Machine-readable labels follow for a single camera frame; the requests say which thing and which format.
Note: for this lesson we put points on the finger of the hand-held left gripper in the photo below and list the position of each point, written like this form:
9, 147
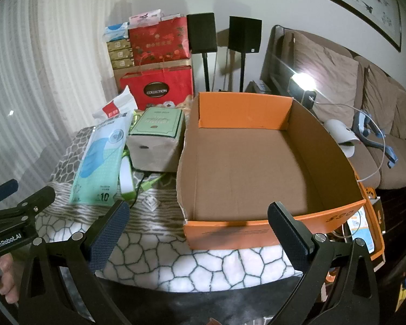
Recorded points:
37, 199
5, 188

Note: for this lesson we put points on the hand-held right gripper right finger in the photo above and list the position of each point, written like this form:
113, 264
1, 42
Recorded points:
288, 234

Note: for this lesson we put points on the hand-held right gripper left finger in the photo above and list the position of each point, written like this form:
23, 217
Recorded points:
111, 231

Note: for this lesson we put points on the white green power bank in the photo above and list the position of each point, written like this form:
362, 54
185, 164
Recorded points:
125, 179

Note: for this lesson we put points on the blue face mask packet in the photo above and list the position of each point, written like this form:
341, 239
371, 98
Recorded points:
98, 162

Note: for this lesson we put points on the orange cardboard box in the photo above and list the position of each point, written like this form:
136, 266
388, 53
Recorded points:
257, 162

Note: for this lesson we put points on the green tissue pack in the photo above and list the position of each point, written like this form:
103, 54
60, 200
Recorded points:
155, 142

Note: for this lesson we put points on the person's left hand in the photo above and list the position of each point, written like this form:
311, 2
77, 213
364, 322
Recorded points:
5, 272

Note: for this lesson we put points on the white blue mask packet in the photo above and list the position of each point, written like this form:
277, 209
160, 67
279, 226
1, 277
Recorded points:
360, 230

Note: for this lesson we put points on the orange plastic basket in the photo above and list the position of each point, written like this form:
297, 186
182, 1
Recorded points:
379, 243

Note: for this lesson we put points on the brown sofa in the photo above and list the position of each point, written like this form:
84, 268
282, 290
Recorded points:
368, 162

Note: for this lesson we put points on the white rounded device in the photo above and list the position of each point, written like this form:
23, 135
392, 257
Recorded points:
340, 132

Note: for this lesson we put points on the white packet with red label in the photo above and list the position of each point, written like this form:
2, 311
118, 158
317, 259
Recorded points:
118, 105

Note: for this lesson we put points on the white curtain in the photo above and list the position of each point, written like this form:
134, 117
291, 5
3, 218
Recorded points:
37, 57

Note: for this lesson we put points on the blue plastic tool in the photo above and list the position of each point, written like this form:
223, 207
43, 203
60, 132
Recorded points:
360, 120

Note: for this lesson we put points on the portable lamp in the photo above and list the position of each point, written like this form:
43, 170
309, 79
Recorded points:
301, 88

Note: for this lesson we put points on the tan tissue box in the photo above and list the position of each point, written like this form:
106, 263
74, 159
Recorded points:
118, 45
121, 63

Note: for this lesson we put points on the large brown cushion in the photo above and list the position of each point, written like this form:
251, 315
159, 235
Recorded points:
324, 67

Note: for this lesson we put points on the blue white wipes packet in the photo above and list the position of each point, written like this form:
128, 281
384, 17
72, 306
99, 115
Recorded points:
116, 30

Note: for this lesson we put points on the red floral gift box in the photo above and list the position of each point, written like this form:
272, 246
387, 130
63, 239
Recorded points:
155, 40

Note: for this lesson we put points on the black speaker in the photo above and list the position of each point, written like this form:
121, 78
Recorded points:
243, 35
201, 32

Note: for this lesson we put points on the pink white packet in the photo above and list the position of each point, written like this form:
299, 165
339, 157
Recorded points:
145, 18

